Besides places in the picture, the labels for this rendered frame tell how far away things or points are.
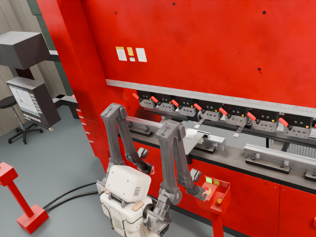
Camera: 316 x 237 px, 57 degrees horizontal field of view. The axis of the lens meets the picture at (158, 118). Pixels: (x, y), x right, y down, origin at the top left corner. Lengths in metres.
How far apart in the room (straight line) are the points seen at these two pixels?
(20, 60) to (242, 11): 1.59
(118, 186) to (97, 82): 1.27
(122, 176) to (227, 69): 0.94
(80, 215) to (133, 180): 2.00
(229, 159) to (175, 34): 1.01
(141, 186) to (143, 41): 1.10
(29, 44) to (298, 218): 2.32
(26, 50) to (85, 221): 1.88
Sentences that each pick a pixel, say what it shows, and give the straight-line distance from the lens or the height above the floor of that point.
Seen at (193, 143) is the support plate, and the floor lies 1.00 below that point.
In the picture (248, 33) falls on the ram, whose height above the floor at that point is 1.84.
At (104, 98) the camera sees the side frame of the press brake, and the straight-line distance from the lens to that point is 2.73.
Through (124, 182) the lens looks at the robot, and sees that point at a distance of 1.58.
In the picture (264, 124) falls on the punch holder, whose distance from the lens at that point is 2.04.
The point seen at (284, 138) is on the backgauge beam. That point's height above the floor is 0.93.
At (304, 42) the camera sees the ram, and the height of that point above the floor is 1.79.
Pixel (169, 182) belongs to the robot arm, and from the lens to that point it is 1.53.
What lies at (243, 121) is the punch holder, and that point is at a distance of 2.09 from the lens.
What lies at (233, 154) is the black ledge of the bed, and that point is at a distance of 2.34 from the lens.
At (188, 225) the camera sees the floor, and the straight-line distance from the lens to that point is 3.03.
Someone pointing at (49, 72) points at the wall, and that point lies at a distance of 5.91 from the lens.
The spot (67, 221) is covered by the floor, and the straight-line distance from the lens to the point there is 3.51.
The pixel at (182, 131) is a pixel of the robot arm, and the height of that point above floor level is 1.59.
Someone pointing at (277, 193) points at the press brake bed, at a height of 0.73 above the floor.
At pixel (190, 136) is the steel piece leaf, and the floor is 1.00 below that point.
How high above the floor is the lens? 2.41
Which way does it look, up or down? 32 degrees down
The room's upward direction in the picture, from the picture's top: 13 degrees counter-clockwise
